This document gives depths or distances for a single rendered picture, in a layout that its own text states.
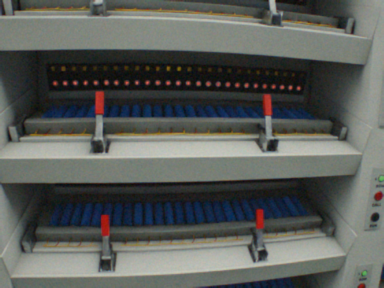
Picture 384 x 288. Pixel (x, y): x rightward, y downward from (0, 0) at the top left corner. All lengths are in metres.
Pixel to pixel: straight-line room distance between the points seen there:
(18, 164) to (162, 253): 0.28
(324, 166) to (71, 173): 0.41
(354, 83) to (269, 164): 0.23
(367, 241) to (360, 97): 0.28
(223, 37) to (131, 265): 0.40
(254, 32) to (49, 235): 0.49
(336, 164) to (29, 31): 0.53
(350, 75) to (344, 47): 0.08
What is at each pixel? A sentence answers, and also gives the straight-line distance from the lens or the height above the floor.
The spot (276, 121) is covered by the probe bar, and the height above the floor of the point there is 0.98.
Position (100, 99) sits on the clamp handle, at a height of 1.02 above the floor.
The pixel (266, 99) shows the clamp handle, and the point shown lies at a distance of 0.48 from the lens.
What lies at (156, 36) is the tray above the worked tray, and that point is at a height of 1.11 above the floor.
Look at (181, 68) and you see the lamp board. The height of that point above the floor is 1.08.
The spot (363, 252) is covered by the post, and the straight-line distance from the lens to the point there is 0.64.
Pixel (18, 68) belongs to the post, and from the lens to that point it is 0.57.
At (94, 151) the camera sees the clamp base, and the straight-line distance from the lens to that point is 0.44.
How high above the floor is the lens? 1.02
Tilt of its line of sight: 10 degrees down
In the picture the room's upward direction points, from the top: 1 degrees clockwise
